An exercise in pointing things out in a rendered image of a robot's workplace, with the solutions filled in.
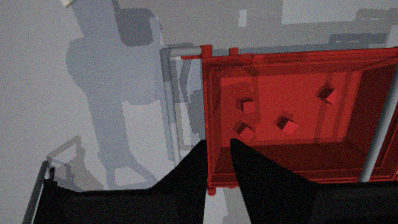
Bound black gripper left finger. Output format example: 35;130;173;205
63;140;208;224

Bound red plastic tray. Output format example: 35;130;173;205
181;45;398;196

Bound small red block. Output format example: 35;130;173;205
236;122;256;142
241;98;256;114
276;116;299;135
318;87;343;105

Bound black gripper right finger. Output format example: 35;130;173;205
230;138;398;224

